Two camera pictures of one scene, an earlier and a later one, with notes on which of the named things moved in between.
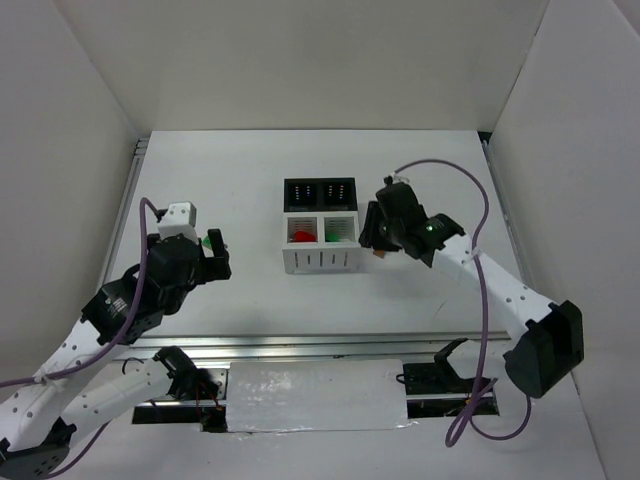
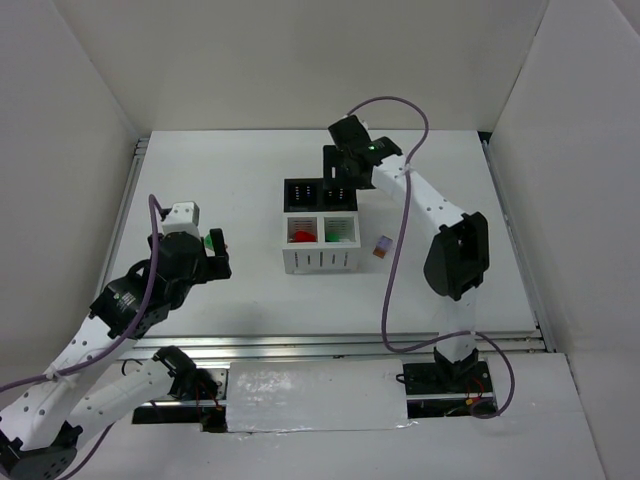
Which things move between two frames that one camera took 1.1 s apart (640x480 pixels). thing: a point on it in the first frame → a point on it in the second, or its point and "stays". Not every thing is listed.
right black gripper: (373, 229) → (335, 167)
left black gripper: (209, 262) stays
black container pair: (320, 194) stays
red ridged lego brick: (303, 236) stays
